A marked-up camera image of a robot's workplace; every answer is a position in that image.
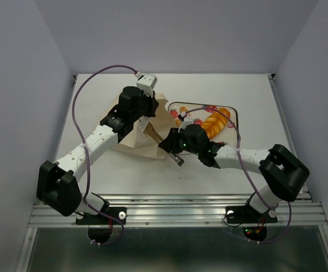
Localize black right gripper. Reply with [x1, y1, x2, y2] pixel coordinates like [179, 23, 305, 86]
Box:
[158, 126, 200, 156]

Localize metal tongs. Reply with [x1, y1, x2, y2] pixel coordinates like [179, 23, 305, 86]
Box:
[144, 122, 184, 167]

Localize beige paper bag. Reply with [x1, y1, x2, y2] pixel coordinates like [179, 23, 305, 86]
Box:
[112, 93, 176, 159]

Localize fake croissant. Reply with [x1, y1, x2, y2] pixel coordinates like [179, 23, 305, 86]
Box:
[175, 107, 188, 127]

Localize fake bread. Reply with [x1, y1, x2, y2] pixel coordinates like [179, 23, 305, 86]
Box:
[201, 108, 231, 139]

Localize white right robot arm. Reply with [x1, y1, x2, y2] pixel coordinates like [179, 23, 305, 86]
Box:
[159, 124, 310, 224]

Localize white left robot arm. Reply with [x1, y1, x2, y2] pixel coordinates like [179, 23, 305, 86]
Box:
[36, 86, 159, 216]

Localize strawberry print tray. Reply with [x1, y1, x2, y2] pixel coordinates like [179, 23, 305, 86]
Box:
[168, 101, 238, 147]

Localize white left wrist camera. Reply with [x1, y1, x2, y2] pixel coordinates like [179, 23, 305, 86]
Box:
[136, 73, 157, 92]

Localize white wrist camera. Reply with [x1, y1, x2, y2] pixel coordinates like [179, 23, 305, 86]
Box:
[179, 112, 193, 130]
[136, 73, 157, 92]

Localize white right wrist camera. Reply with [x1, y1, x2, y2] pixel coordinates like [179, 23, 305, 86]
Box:
[179, 112, 193, 130]

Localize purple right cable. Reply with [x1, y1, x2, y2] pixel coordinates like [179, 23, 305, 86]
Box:
[180, 107, 292, 245]

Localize purple cable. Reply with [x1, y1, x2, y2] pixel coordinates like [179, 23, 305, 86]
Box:
[72, 65, 138, 247]
[180, 107, 292, 245]

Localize aluminium front frame rails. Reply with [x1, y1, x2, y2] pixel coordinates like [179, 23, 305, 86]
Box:
[28, 193, 328, 228]

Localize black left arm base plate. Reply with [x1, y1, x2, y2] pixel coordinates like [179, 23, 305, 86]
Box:
[75, 206, 127, 226]

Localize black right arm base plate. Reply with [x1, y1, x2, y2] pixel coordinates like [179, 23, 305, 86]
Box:
[224, 206, 278, 224]

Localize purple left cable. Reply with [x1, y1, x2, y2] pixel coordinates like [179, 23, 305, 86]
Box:
[72, 65, 138, 247]

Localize aluminium table edge rail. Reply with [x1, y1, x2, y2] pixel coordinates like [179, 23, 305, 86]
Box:
[268, 73, 312, 199]

